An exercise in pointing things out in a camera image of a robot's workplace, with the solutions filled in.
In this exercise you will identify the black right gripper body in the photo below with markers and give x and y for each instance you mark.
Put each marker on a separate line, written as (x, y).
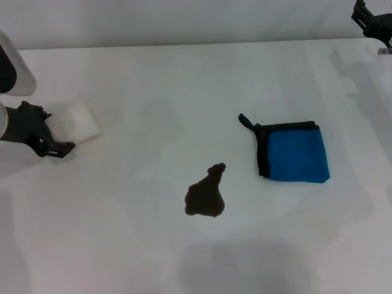
(379, 27)

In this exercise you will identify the blue rag with black trim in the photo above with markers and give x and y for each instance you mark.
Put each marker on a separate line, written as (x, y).
(297, 153)

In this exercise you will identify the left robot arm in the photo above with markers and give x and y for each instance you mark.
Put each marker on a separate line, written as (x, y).
(21, 76)

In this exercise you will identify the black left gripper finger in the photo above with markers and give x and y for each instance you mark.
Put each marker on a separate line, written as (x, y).
(35, 108)
(59, 148)

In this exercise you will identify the white paper cup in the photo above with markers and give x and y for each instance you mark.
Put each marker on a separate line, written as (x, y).
(78, 122)

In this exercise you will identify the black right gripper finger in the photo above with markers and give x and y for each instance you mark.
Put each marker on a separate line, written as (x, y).
(359, 13)

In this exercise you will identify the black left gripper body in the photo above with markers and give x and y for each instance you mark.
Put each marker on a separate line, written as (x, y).
(24, 128)

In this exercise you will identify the black water stain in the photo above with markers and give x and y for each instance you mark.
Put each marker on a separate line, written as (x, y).
(204, 197)

